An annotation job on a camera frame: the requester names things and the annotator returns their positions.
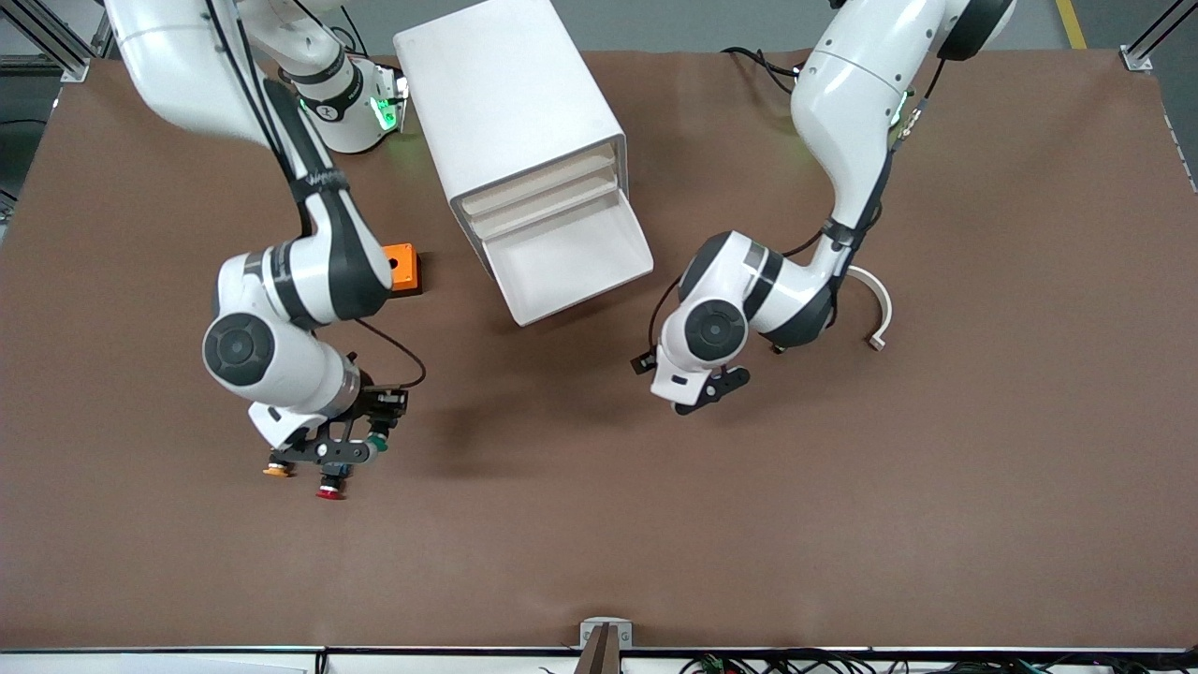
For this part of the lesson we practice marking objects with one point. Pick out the green push button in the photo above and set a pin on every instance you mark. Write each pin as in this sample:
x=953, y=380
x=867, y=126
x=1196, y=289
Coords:
x=379, y=441

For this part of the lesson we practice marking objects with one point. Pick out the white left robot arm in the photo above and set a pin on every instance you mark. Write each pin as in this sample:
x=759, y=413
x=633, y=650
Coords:
x=852, y=103

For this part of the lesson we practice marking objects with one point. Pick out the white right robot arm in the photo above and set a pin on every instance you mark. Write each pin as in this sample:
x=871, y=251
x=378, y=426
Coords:
x=281, y=346

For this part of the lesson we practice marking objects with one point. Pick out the yellow push button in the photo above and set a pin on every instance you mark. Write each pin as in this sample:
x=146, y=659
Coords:
x=276, y=471

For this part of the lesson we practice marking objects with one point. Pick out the red push button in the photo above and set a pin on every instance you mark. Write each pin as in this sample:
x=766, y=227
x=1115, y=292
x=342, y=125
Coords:
x=329, y=491

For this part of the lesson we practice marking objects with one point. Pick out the orange box with hole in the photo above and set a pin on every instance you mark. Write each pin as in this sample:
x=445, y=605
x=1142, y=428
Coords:
x=404, y=271

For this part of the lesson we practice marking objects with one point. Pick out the tapered brown pole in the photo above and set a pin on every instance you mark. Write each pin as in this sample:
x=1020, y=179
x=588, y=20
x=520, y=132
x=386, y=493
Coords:
x=599, y=660

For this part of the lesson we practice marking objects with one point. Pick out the white curved bracket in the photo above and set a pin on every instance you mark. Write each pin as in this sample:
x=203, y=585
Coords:
x=883, y=304

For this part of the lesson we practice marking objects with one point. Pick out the grey metal bracket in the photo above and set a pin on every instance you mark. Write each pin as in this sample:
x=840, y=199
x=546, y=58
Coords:
x=590, y=629

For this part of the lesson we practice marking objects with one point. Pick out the aluminium frame post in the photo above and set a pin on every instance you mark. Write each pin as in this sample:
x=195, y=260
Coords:
x=56, y=47
x=1146, y=42

